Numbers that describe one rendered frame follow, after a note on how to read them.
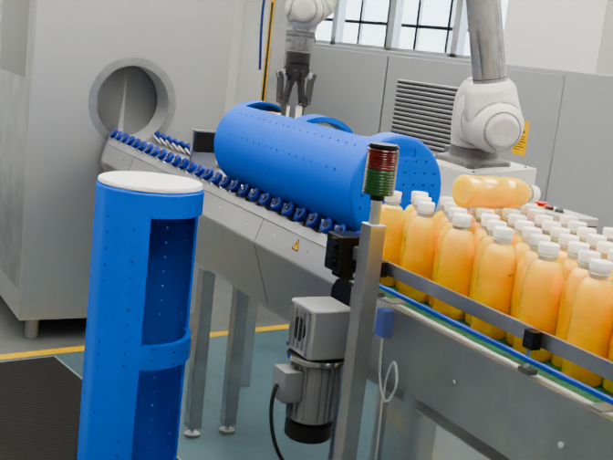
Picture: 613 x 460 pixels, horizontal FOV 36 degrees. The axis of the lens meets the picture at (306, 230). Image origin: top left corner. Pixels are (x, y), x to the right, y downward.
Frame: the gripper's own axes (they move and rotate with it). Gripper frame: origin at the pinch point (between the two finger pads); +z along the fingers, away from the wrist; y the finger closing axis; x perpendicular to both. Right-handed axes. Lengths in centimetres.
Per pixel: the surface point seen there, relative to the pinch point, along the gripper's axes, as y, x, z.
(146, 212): 58, 36, 23
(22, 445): 74, -12, 106
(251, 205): 11.1, 0.6, 28.0
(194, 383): 9, -35, 100
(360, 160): 12, 61, 4
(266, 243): 13.6, 18.3, 35.6
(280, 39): -34, -79, -23
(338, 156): 12, 51, 5
